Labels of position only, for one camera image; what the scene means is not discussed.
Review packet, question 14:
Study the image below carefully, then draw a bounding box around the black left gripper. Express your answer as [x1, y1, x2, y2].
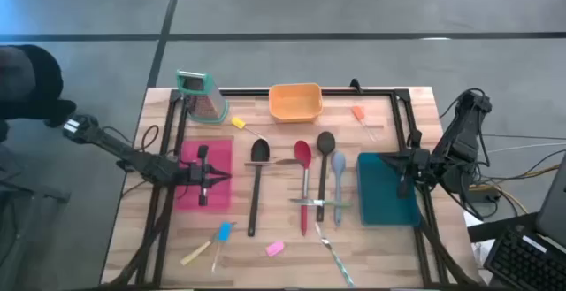
[187, 144, 233, 207]

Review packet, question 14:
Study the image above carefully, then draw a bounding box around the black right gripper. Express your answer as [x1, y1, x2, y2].
[378, 127, 432, 200]

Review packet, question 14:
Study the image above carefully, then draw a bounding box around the black solid serving spoon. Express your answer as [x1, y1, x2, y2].
[246, 138, 272, 238]

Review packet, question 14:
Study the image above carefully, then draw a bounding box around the small yellow silicone spatula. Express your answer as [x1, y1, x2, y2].
[231, 116, 269, 142]

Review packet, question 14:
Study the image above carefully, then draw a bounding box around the grey-blue silicone spoon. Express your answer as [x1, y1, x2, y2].
[330, 150, 348, 228]

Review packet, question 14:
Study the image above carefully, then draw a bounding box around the small orange silicone spatula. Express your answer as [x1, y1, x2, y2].
[351, 105, 379, 142]

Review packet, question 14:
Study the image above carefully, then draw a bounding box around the black slotted serving spoon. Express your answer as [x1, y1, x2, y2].
[315, 130, 337, 224]

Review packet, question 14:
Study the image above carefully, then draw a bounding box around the red silicone spoon metal handle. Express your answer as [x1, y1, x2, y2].
[293, 139, 313, 237]

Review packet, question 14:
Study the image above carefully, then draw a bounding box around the small pink silicone spatula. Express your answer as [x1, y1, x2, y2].
[264, 240, 286, 258]

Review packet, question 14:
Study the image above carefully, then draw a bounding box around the green-handled metal knife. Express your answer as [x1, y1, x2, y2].
[288, 197, 354, 209]

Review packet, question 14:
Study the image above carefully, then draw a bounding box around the pink translucent plastic bin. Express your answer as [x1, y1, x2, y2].
[173, 138, 234, 213]

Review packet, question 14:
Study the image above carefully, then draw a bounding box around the teal plastic bin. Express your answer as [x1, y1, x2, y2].
[356, 151, 423, 228]

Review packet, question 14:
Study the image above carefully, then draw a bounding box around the green-topped metal box grater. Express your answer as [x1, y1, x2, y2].
[174, 69, 231, 126]

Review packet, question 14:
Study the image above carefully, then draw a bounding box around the black power strip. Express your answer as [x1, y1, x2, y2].
[462, 187, 501, 204]

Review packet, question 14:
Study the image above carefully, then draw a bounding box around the white paper sheet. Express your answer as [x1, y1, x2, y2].
[463, 210, 492, 283]

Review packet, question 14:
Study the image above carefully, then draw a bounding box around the orange plastic bin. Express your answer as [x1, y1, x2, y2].
[267, 82, 325, 125]

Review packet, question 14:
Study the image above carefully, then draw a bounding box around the black computer keyboard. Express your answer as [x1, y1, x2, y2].
[482, 225, 566, 291]

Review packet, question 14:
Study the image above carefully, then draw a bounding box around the grey laptop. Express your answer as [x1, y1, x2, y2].
[534, 152, 566, 249]

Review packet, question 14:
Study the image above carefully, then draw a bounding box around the person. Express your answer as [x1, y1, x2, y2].
[0, 43, 78, 144]

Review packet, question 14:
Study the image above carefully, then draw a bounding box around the wooden-handled spreader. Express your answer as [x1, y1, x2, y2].
[180, 222, 239, 267]

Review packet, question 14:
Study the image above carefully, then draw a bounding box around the black cable loop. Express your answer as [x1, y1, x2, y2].
[140, 124, 160, 153]

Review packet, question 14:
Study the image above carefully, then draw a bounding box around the black aluminium table frame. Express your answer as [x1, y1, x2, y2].
[103, 87, 481, 290]

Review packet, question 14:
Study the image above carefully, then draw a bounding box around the yellow cable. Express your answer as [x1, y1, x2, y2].
[467, 163, 566, 215]

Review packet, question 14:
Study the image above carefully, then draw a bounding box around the white cable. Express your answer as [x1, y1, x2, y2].
[484, 142, 566, 154]

